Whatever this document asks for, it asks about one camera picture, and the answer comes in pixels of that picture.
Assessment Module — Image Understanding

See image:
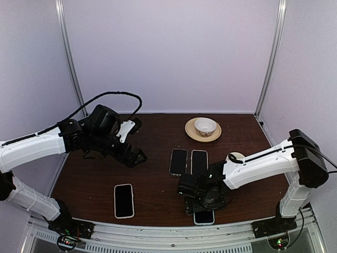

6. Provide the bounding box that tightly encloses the right aluminium frame post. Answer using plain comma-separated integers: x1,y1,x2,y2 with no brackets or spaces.
254,0,288,118

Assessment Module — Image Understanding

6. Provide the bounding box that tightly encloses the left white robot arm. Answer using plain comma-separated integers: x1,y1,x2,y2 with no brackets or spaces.
1,105,147,234

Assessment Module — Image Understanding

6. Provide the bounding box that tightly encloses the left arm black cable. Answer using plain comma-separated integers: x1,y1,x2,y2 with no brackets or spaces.
0,90,143,145

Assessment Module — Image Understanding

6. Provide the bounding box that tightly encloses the aluminium frame post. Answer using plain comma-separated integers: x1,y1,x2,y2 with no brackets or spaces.
55,0,84,106
254,0,288,118

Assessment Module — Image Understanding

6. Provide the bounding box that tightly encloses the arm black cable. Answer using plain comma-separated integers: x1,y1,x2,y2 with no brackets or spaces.
0,90,143,145
289,142,337,238

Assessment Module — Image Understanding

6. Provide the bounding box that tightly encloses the light blue phone case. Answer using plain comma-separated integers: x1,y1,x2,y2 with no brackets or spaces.
193,210,215,226

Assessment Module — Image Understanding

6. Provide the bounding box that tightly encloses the white ceramic bowl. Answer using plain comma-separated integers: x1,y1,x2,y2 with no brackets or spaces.
194,118,217,137

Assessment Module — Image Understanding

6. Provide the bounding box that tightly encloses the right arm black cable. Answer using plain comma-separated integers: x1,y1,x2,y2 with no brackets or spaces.
289,142,337,238

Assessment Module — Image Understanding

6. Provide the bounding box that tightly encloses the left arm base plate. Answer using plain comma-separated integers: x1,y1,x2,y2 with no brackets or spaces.
48,219,94,239

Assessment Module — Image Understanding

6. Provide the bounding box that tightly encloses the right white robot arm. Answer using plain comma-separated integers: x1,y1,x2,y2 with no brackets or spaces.
177,129,329,233

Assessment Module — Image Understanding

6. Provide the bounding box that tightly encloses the beige ceramic saucer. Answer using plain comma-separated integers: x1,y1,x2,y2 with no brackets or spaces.
185,117,222,142

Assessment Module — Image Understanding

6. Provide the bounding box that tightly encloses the aluminium front rail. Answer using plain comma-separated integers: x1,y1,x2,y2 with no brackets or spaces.
19,207,328,252

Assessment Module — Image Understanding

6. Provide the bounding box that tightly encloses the left aluminium frame post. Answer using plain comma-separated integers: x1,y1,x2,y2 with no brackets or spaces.
55,0,84,106

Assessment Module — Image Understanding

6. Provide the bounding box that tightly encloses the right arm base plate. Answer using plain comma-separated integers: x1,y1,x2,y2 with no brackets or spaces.
251,216,297,238

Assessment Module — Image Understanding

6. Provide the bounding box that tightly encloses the white phone case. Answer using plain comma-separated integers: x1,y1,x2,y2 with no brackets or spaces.
190,149,210,176

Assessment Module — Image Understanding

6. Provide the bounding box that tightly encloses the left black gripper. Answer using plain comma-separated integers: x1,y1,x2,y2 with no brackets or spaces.
89,131,147,168

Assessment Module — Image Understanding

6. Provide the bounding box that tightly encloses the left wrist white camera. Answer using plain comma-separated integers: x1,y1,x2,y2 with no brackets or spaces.
116,118,142,143

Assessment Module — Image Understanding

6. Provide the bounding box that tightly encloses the pink phone case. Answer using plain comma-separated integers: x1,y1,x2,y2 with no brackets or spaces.
113,183,135,219

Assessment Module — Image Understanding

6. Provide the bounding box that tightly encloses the cream ceramic mug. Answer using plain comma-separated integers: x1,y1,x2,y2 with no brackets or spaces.
226,152,245,161

